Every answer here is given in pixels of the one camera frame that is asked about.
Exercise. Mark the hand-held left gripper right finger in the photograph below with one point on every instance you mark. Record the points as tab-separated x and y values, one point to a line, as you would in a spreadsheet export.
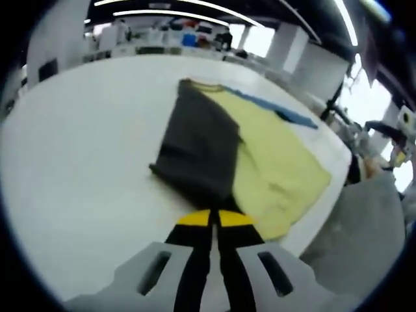
240	260

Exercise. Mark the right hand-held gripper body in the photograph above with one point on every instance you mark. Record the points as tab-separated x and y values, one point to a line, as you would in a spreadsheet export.
408	136

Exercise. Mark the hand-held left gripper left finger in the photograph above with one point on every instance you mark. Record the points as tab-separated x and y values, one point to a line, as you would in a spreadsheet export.
191	260

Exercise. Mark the yellow garment grey blue sleeves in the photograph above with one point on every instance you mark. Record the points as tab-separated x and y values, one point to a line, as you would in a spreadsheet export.
276	156

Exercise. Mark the black tripod stand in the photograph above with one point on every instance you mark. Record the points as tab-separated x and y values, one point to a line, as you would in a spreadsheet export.
334	104

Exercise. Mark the large dark display screen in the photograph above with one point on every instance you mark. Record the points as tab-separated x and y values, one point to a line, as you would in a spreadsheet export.
371	58

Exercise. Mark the white ceiling light strip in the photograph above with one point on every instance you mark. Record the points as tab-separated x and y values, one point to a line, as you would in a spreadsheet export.
169	14
347	22
182	4

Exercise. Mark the white square pillar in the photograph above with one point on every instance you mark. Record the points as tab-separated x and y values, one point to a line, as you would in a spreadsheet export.
289	48
55	42

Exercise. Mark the blue container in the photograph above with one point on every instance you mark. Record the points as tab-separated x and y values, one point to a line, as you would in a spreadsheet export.
189	39

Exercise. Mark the white cabinet row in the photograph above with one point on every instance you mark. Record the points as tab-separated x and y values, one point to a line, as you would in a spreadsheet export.
123	52

